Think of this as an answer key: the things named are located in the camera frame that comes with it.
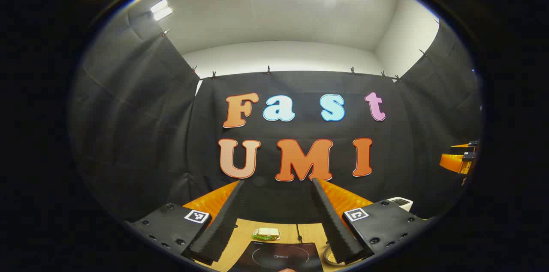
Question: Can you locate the white box-shaped appliance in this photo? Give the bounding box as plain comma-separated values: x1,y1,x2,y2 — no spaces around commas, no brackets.
385,197,414,213

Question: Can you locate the small ceiling light panel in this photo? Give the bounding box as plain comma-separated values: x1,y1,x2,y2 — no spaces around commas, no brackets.
150,0,173,22

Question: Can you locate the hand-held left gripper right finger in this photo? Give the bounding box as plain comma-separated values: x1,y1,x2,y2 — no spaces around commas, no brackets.
311,178,429,264

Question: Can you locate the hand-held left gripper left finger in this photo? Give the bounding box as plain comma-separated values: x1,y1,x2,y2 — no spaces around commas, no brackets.
127,180,247,264

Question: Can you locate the black induction cooktop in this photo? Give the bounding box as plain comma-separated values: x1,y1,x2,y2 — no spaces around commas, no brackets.
227,241,325,272

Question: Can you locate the steel pot with black handles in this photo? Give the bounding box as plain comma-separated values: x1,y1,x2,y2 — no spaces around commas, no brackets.
323,244,344,266

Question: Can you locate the black backdrop cloth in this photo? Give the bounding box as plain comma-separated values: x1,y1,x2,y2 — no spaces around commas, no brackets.
69,10,483,226

